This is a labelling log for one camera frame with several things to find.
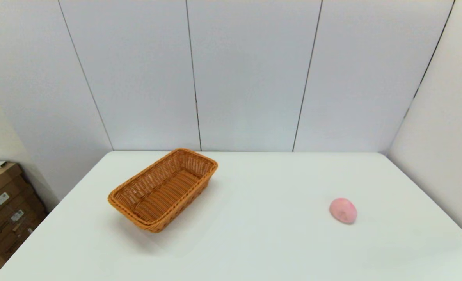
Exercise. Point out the orange woven wicker basket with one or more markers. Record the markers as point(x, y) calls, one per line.
point(164, 191)

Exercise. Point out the pink peach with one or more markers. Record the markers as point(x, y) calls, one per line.
point(343, 211)

